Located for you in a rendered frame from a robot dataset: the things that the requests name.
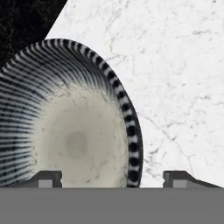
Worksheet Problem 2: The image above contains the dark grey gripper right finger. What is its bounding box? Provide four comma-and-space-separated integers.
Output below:
162, 170, 222, 189

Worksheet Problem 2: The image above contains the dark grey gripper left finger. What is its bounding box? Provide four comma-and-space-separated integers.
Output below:
11, 170, 63, 189

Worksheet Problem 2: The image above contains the black and white striped bowl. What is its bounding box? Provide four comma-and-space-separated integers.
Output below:
0, 38, 144, 189

